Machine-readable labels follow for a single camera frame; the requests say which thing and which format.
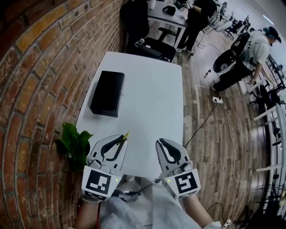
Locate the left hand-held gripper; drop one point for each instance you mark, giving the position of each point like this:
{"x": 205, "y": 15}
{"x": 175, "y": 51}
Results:
{"x": 98, "y": 181}

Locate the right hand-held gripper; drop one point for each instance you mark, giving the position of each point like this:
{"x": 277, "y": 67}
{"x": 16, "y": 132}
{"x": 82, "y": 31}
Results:
{"x": 185, "y": 181}

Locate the black box lid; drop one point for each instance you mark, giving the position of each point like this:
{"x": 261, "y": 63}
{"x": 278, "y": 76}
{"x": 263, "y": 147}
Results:
{"x": 107, "y": 94}

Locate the person's right forearm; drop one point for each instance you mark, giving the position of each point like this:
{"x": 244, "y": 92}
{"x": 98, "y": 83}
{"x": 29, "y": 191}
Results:
{"x": 196, "y": 210}

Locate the person's left forearm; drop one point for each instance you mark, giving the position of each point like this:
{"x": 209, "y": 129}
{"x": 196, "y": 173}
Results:
{"x": 86, "y": 214}

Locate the small black box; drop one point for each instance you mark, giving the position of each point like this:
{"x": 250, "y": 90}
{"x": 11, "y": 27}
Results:
{"x": 168, "y": 10}

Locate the green potted plant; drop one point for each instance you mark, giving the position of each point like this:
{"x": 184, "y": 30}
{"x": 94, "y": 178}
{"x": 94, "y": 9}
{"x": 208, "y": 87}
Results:
{"x": 73, "y": 143}

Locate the light grey shirt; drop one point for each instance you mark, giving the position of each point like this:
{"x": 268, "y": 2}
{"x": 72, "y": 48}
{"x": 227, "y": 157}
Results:
{"x": 145, "y": 212}

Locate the white power strip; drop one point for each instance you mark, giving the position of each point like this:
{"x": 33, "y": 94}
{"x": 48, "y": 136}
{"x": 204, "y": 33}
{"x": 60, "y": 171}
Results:
{"x": 217, "y": 100}

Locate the black and white round chair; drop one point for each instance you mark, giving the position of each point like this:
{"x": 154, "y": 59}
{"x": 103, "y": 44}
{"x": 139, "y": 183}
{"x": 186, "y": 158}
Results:
{"x": 223, "y": 61}

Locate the small grey device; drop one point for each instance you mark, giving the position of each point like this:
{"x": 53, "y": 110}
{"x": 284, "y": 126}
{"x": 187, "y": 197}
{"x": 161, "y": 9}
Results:
{"x": 139, "y": 42}

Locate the black office chair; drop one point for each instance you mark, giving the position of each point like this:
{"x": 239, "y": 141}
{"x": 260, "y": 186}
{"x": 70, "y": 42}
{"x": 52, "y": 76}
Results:
{"x": 136, "y": 26}

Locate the white desk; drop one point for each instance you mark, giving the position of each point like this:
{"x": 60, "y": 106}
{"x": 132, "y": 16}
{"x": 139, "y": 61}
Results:
{"x": 156, "y": 15}

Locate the black swivel chair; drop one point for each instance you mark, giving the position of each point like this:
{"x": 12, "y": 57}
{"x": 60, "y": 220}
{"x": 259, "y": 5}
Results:
{"x": 234, "y": 26}

